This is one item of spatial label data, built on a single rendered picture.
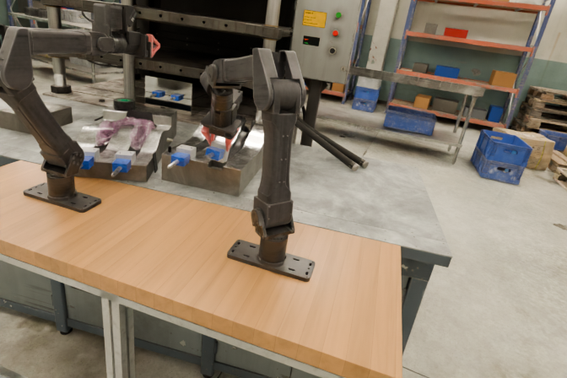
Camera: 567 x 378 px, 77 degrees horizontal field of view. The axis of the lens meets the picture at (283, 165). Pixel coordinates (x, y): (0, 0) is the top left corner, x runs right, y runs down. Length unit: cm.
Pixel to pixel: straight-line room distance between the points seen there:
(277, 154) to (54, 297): 125
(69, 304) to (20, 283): 22
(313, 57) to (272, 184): 117
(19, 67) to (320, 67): 130
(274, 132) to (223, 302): 35
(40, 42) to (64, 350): 124
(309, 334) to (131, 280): 37
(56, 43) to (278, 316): 78
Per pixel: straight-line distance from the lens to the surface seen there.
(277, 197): 77
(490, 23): 766
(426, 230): 117
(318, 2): 185
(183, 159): 111
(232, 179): 111
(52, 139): 104
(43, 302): 185
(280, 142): 74
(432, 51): 761
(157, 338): 162
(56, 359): 181
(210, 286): 79
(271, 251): 82
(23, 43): 94
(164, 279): 81
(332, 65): 184
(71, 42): 104
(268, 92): 70
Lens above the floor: 132
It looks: 22 degrees down
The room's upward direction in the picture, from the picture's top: 8 degrees clockwise
